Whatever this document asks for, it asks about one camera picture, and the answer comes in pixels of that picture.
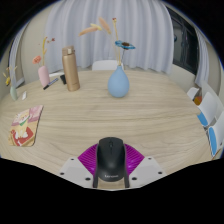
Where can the dark framed window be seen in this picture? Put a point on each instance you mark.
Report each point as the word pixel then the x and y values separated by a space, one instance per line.
pixel 185 43

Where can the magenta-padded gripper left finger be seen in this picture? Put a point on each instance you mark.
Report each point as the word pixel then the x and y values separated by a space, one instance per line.
pixel 75 170

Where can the wide white curtain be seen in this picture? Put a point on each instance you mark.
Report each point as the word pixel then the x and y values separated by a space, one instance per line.
pixel 150 36

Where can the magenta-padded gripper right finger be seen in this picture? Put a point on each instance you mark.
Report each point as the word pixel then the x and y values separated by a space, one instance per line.
pixel 148 168

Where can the narrow white curtain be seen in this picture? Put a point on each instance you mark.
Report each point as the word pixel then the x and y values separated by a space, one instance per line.
pixel 16 53
pixel 202 63

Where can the small white remote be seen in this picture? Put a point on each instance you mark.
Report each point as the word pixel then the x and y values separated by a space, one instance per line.
pixel 24 95

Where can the white and blue chairs group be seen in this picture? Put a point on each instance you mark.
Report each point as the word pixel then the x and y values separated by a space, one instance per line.
pixel 210 113

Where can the black computer mouse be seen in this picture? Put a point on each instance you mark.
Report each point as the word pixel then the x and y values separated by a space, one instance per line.
pixel 111 160

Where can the pink vase with dried flowers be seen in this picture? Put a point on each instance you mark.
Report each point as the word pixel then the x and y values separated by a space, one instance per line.
pixel 43 76

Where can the blue vase with dried flowers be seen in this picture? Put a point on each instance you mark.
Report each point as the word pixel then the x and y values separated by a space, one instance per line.
pixel 118 83

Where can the green vase with dried flowers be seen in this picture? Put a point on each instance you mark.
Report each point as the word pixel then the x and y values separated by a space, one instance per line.
pixel 13 94

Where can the gold metal drink bottle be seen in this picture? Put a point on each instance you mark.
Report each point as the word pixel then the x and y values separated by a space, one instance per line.
pixel 71 71

